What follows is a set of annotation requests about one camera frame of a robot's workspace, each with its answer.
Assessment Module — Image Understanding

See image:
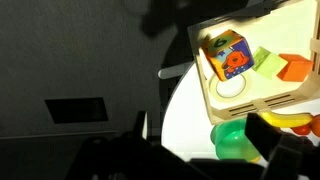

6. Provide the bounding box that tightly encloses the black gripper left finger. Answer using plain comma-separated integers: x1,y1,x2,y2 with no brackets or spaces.
134,110,148,140

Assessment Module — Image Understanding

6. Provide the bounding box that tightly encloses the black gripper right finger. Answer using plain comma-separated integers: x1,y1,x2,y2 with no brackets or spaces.
244,112,294,161

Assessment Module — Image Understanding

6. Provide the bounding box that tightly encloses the light green block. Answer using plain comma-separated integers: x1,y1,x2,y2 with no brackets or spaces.
251,45,289,80

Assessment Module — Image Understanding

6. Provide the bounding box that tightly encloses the orange block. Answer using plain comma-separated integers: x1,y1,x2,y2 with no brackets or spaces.
276,53,315,83

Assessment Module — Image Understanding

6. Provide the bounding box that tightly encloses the wooden tray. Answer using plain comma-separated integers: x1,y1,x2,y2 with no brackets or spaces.
187,0,320,126

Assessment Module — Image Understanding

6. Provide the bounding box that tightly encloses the yellow toy banana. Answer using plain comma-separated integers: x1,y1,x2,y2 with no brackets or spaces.
259,111,314,129

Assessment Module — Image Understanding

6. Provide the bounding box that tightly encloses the green plastic bowl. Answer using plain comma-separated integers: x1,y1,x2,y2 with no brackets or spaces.
209,119,263,163

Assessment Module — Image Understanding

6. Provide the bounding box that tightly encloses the small red toy fruit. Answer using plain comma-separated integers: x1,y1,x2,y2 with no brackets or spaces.
291,123,313,136

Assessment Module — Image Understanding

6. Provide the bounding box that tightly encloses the toy orange fruit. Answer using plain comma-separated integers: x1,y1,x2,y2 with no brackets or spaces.
309,114,320,138

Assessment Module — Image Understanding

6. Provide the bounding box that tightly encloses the white table base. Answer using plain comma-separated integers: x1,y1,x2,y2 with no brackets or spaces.
158,61,194,80

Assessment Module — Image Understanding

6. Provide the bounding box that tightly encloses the dark floor vent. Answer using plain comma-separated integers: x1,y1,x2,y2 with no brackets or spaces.
44,97,109,125

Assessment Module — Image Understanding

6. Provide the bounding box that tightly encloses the colourful number cube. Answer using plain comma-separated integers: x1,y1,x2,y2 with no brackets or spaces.
199,29,255,83

